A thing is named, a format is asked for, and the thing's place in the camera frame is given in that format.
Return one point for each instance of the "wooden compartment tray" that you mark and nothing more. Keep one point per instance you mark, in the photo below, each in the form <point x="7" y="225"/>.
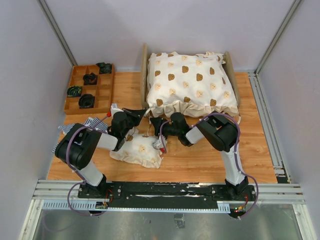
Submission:
<point x="103" y="90"/>

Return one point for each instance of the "black rolled sock bottom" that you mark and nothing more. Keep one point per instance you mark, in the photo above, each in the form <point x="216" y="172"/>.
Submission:
<point x="86" y="101"/>

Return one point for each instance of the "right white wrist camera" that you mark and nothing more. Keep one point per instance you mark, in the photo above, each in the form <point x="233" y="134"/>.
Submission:
<point x="160" y="144"/>

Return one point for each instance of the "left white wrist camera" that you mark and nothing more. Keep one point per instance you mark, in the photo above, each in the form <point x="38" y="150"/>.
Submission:
<point x="114" y="109"/>

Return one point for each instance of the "aluminium corner post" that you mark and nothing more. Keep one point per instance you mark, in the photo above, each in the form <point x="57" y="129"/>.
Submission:
<point x="57" y="31"/>
<point x="289" y="16"/>

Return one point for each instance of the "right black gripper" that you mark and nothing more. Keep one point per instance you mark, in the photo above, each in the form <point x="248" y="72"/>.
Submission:
<point x="156" y="123"/>

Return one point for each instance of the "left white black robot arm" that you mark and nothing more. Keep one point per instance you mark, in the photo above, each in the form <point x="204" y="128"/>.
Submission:
<point x="77" y="147"/>

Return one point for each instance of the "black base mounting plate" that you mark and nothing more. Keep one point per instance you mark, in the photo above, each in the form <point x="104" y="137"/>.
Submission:
<point x="172" y="195"/>

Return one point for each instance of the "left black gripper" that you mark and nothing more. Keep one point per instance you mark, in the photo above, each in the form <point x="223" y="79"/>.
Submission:
<point x="136" y="114"/>

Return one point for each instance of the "black rolled sock middle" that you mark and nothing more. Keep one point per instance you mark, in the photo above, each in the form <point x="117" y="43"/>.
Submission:
<point x="90" y="79"/>

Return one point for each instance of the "blue striped cloth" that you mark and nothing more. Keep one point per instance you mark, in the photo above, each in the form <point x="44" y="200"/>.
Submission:
<point x="92" y="122"/>

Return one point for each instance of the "wooden pet bed frame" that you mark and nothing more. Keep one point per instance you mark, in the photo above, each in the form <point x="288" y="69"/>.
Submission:
<point x="227" y="65"/>

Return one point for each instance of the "right aluminium corner post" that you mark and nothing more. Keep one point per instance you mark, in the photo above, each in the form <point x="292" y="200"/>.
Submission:
<point x="289" y="16"/>

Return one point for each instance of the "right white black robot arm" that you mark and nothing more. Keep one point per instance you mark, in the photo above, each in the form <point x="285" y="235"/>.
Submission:
<point x="220" y="130"/>

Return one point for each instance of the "left aluminium corner post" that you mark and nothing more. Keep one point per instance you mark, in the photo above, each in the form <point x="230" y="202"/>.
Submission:
<point x="57" y="31"/>

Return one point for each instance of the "large bear print cushion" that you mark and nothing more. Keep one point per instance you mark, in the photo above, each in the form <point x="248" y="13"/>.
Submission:
<point x="193" y="85"/>

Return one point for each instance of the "aluminium rail frame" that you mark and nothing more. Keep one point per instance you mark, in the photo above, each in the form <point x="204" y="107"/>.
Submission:
<point x="179" y="211"/>

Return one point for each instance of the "black green rolled sock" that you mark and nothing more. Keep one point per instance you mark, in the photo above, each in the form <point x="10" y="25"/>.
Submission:
<point x="74" y="91"/>

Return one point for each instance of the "black rolled sock top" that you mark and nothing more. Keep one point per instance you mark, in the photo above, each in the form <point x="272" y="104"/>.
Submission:
<point x="104" y="68"/>

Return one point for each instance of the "small bear print pillow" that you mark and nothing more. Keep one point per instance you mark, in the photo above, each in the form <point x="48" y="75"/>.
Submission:
<point x="138" y="149"/>

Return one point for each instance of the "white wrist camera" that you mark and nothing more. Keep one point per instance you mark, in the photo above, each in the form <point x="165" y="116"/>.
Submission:
<point x="114" y="109"/>
<point x="160" y="144"/>

